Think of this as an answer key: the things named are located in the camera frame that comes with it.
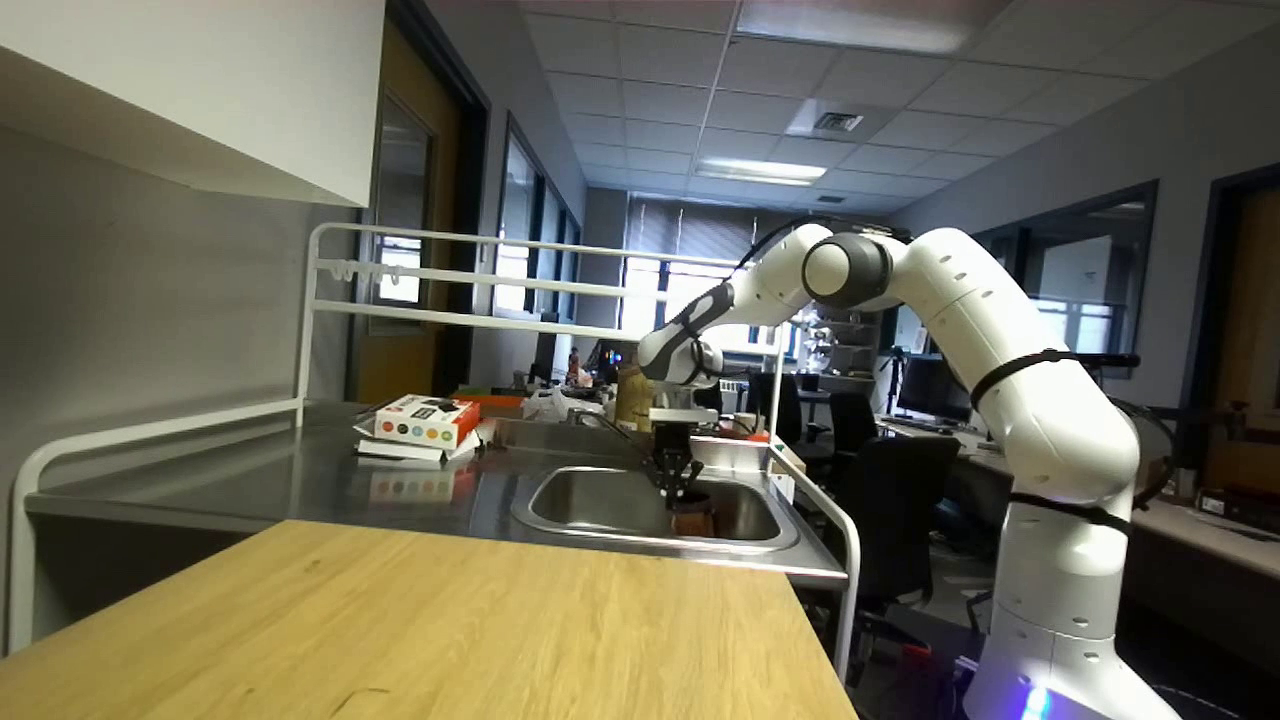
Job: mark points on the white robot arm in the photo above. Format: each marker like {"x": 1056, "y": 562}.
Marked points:
{"x": 1075, "y": 455}

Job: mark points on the steel sink counter unit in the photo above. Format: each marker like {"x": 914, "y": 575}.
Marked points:
{"x": 119, "y": 522}

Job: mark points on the white wall cabinet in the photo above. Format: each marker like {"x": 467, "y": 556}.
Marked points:
{"x": 244, "y": 96}

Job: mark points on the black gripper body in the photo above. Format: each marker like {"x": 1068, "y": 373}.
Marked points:
{"x": 672, "y": 462}

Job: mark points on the white metal rail frame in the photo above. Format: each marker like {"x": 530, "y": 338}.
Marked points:
{"x": 447, "y": 260}

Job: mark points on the light wooden table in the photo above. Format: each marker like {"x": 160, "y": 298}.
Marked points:
{"x": 321, "y": 621}

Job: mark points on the colourful toy box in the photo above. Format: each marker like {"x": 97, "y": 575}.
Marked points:
{"x": 433, "y": 420}

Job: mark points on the stainless steel sink basin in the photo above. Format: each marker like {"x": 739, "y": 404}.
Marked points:
{"x": 620, "y": 507}

